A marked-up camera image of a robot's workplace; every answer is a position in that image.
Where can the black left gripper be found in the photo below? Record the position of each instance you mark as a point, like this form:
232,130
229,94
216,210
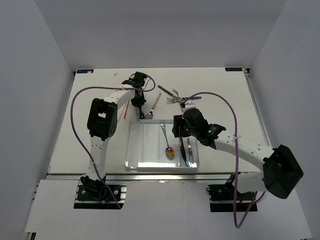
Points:
140,102

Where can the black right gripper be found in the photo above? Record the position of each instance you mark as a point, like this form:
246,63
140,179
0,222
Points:
178,121

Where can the black handled spoon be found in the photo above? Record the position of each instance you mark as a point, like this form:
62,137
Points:
141,115

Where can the pink handled spoon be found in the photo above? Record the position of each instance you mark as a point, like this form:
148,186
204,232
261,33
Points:
150,114

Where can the rainbow iridescent knife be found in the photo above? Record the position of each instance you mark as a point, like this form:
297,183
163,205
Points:
182,151

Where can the rainbow iridescent spoon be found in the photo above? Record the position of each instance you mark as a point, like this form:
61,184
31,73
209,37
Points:
169,151

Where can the ornate silver knife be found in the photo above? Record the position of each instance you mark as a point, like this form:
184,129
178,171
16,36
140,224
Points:
190,153

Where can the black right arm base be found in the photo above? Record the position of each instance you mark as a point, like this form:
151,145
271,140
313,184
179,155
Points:
221,197

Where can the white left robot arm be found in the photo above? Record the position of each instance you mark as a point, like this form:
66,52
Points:
102,124

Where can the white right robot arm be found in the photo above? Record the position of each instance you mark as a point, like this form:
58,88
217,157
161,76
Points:
279,171

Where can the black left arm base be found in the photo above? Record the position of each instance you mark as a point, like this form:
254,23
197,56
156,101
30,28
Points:
94,195

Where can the orange chopstick right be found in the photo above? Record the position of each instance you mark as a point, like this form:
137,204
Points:
126,110

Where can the white divided cutlery tray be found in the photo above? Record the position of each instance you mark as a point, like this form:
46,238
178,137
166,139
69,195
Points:
146,148

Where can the blue label sticker left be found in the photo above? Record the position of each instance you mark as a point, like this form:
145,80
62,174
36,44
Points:
84,71

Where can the blue label sticker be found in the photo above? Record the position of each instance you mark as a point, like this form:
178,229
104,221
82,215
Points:
84,71
233,69

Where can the blue label sticker right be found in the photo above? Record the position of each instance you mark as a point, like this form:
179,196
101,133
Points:
233,69

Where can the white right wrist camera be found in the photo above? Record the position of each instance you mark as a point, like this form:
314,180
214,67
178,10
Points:
189,105

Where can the black handled fork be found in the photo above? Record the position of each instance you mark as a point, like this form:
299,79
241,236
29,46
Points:
168,92

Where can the green handled fork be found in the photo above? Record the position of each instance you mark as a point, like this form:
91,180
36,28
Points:
173,100

